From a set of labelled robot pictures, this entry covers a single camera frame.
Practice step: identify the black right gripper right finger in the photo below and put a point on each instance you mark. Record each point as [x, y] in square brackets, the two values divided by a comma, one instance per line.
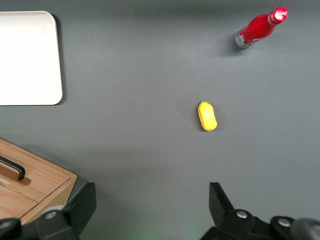
[222, 212]

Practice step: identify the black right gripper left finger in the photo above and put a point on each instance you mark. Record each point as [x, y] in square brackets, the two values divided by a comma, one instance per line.
[75, 215]

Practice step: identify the red soda can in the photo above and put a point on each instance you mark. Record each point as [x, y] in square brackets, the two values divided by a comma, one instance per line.
[257, 28]

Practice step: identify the beige rectangular tray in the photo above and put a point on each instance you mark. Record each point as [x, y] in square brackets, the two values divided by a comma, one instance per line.
[27, 57]

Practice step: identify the wooden drawer cabinet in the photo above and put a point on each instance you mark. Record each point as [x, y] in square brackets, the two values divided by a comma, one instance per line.
[37, 185]

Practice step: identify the yellow lemon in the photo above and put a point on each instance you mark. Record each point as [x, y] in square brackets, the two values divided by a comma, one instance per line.
[207, 116]

